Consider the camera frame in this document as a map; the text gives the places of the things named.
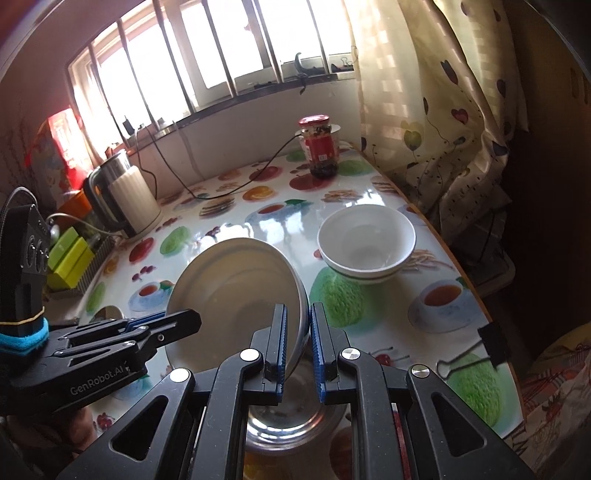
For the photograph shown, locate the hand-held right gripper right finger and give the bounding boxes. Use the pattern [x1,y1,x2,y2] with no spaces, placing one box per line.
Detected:
[310,302,539,480]

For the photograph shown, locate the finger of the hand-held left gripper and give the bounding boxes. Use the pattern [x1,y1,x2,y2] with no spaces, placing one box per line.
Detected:
[52,308,202,370]
[46,313,168,350]

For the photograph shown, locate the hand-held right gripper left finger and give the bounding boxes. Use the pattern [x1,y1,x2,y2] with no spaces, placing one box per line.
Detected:
[55,303,289,480]

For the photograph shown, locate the white bowl wide blue stripe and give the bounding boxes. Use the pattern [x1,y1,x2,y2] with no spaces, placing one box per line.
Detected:
[165,237,309,377]

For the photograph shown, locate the stainless steel bowl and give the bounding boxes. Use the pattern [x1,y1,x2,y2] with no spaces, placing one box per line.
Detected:
[244,369,352,455]

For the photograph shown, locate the white bowl thin blue stripes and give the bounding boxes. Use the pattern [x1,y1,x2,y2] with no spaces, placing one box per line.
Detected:
[317,205,417,285]

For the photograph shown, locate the person's left hand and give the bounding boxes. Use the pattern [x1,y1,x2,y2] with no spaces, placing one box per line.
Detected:
[13,401,110,459]

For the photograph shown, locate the green and yellow boxes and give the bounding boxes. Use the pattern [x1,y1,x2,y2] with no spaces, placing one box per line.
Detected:
[46,237,95,289]

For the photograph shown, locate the grey chevron patterned box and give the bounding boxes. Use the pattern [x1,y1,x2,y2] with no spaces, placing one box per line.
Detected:
[76,235,116,294]

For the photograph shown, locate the orange box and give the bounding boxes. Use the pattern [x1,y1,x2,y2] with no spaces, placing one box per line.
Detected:
[58,189,93,217]

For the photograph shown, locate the fruit printed tablecloth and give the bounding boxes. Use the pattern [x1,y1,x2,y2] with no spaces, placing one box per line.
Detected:
[76,148,527,480]

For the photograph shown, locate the white electric kettle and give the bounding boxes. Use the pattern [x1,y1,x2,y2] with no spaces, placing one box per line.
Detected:
[83,150,162,241]

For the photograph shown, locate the colourful printed bag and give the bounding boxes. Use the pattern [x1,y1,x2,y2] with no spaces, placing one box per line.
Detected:
[28,108,88,195]

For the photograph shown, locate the black binder clip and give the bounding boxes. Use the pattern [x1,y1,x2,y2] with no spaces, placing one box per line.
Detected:
[436,322,512,380]

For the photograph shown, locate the red lidded glass jar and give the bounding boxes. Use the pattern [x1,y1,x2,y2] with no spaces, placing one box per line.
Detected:
[298,115,341,180]

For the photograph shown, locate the grey checked cloth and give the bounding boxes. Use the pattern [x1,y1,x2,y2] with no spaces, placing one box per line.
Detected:
[468,208,515,296]

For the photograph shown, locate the strawberry printed cloth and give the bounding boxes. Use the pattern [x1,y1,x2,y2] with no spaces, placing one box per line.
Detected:
[519,325,591,480]

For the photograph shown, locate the heart printed cream curtain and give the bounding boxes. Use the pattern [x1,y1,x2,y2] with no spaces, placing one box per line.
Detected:
[346,0,532,259]

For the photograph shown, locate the window with metal bars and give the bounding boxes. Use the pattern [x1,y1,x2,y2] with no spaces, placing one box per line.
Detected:
[67,0,356,153]

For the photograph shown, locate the black power cable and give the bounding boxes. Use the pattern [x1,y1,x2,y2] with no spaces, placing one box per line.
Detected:
[134,127,305,201]

